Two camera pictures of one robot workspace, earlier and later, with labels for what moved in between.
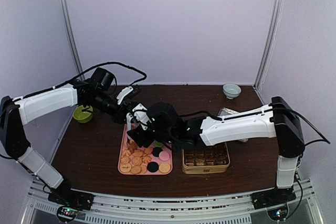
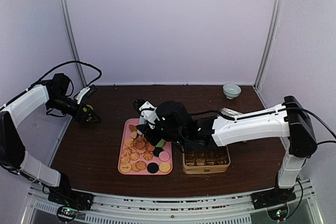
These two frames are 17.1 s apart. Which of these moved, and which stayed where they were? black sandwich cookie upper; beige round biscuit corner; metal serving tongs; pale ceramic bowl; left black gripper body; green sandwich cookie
Moved: metal serving tongs; left black gripper body
Stayed: black sandwich cookie upper; green sandwich cookie; beige round biscuit corner; pale ceramic bowl
